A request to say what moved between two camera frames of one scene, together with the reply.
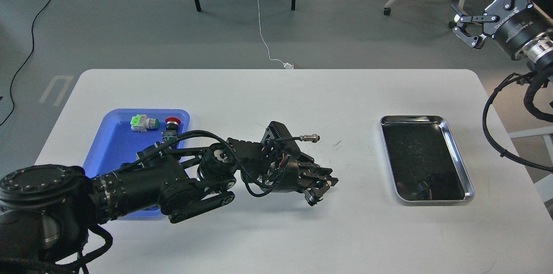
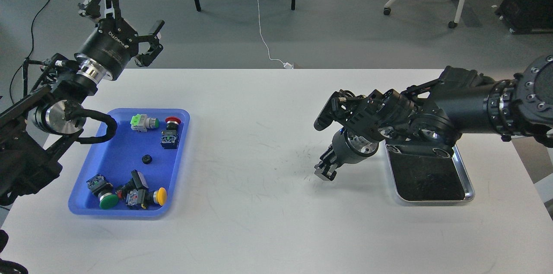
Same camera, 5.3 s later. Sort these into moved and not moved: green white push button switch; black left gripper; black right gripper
Moved: black left gripper; black right gripper
Not moved: green white push button switch
